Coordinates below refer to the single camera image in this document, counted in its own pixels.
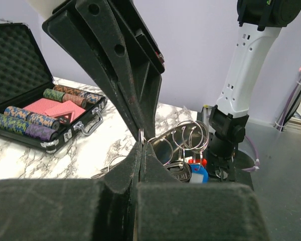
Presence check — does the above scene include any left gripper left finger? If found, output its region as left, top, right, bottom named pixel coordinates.
left=0, top=143, right=142, bottom=240

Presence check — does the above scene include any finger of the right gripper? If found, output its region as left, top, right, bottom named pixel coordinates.
left=43, top=4, right=138, bottom=140
left=75, top=1, right=163, bottom=140

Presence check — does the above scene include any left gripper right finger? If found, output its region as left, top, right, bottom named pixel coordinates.
left=137, top=143, right=269, bottom=240

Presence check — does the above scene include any red keyring with keys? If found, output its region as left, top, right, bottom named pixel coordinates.
left=91, top=119, right=211, bottom=184

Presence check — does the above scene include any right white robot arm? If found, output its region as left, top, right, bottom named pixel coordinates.
left=42, top=1, right=301, bottom=159

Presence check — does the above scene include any blue key tag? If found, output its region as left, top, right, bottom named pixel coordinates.
left=190, top=163, right=209, bottom=183

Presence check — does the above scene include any pink playing card deck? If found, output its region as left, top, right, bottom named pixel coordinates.
left=23, top=98, right=85, bottom=124

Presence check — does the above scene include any black poker chip case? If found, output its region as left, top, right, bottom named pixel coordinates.
left=0, top=23, right=107, bottom=153

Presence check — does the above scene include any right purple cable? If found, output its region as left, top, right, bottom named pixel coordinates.
left=242, top=135, right=261, bottom=173

